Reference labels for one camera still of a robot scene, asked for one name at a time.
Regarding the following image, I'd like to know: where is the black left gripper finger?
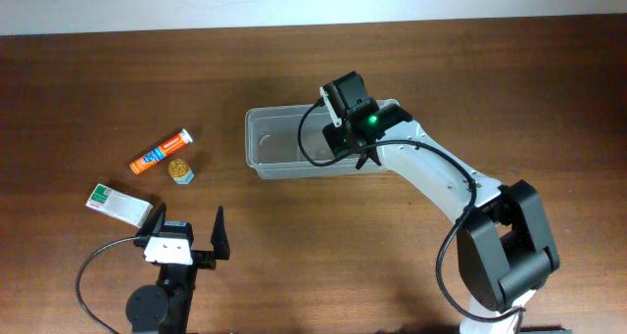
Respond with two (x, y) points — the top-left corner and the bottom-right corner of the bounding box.
(211, 206), (230, 261)
(136, 202), (167, 237)

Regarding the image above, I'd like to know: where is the orange vitamin tablet tube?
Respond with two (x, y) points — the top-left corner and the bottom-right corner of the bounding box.
(129, 129), (193, 175)

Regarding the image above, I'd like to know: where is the gold lid balm jar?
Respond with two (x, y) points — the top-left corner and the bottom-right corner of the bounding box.
(168, 159), (194, 184)

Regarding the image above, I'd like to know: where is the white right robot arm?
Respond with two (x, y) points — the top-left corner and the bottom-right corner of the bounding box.
(316, 72), (560, 333)

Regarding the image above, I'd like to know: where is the white green medicine box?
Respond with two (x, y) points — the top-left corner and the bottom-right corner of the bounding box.
(85, 183), (153, 228)

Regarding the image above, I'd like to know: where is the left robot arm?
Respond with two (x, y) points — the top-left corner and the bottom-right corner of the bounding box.
(125, 203), (230, 334)

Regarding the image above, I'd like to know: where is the clear plastic container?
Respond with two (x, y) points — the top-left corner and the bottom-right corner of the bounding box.
(245, 105), (386, 179)

